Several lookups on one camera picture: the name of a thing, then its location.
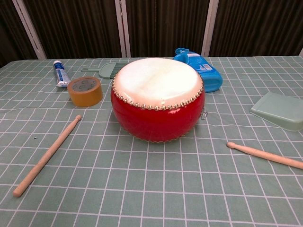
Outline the brown packing tape roll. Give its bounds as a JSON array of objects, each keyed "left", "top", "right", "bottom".
[{"left": 67, "top": 76, "right": 104, "bottom": 107}]

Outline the wooden drumstick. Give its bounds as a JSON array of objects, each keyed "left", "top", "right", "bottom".
[
  {"left": 226, "top": 141, "right": 303, "bottom": 170},
  {"left": 13, "top": 114, "right": 82, "bottom": 197}
]

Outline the green grid cutting mat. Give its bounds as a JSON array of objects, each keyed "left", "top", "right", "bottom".
[{"left": 0, "top": 55, "right": 303, "bottom": 227}]

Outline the green plastic hand brush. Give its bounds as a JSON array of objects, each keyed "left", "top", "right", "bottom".
[{"left": 80, "top": 61, "right": 121, "bottom": 80}]

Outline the dark folding screen white frame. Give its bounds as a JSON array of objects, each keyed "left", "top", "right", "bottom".
[{"left": 0, "top": 0, "right": 303, "bottom": 68}]

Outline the red drum white skin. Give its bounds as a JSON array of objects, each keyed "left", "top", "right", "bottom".
[{"left": 110, "top": 57, "right": 209, "bottom": 143}]

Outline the pale green plastic box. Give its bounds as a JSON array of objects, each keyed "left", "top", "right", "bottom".
[{"left": 250, "top": 91, "right": 303, "bottom": 132}]

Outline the white blue toothpaste tube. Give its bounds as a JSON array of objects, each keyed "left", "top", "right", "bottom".
[{"left": 53, "top": 60, "right": 70, "bottom": 88}]

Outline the blue detergent pump bottle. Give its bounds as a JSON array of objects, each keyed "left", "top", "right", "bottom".
[{"left": 173, "top": 47, "right": 223, "bottom": 93}]

